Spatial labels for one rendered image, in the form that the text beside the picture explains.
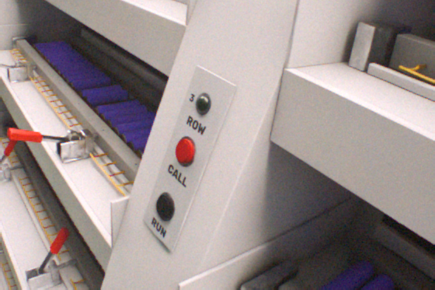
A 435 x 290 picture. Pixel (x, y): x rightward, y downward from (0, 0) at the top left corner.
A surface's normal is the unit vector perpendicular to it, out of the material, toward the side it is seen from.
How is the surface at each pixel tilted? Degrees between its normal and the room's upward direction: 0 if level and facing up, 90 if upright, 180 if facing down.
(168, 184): 90
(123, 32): 107
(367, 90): 17
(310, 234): 90
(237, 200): 90
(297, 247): 90
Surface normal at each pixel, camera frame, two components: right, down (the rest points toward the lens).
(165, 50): -0.79, 0.18
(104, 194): 0.12, -0.90
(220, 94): -0.72, -0.09
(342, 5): 0.61, 0.41
